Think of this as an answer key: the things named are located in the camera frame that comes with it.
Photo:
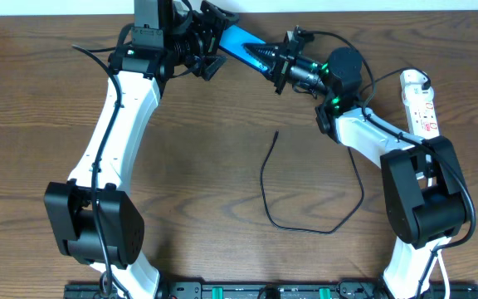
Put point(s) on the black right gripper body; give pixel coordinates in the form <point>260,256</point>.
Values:
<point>282,67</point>

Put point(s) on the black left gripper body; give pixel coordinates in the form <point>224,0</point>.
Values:
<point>207,46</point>

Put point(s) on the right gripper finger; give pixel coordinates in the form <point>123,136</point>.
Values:
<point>262,51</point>
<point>271,72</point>

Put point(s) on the blue Galaxy smartphone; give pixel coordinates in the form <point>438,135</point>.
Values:
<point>233,42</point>

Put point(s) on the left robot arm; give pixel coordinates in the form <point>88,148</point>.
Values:
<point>91,215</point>

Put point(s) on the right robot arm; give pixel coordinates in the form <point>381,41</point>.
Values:
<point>427,200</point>

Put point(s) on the white charger adapter plug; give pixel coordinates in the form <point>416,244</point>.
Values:
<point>414,94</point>

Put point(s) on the white power strip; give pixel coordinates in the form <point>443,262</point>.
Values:
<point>421,117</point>

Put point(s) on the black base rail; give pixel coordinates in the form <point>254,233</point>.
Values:
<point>348,289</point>

